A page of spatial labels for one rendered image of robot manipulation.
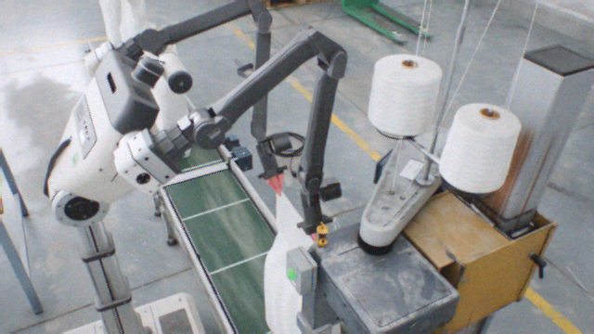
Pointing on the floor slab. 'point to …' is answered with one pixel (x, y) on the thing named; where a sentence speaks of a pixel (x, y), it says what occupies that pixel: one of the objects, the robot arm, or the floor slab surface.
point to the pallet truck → (383, 21)
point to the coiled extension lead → (292, 150)
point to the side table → (19, 237)
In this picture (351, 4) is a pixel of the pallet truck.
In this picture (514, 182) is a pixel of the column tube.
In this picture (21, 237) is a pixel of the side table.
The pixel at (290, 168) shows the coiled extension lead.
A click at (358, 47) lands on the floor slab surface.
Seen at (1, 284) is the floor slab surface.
